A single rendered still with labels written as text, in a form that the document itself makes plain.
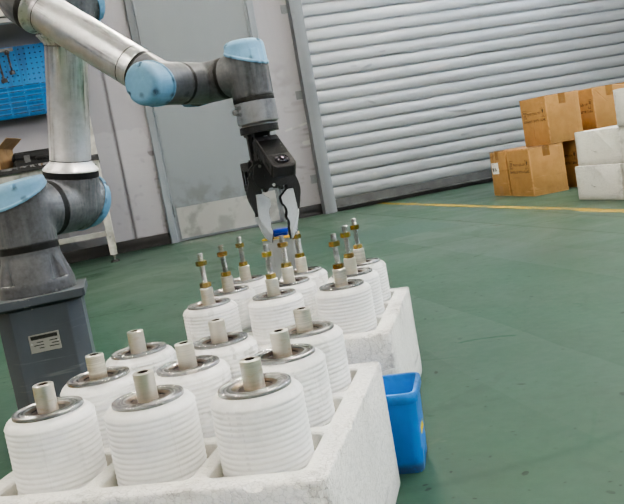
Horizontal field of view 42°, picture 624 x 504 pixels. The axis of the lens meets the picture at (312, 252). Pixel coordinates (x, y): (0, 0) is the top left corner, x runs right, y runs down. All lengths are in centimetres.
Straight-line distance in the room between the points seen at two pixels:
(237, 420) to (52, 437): 20
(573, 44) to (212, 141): 333
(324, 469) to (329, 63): 615
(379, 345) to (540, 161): 399
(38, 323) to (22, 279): 9
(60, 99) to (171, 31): 497
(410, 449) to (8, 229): 90
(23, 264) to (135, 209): 492
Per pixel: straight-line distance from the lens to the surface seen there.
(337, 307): 131
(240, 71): 147
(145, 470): 85
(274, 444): 80
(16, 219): 167
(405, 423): 118
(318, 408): 92
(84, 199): 177
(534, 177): 519
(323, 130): 675
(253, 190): 146
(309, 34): 682
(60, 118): 176
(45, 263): 167
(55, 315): 166
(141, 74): 141
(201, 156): 661
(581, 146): 455
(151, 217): 658
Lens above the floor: 47
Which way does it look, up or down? 6 degrees down
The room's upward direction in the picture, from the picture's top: 10 degrees counter-clockwise
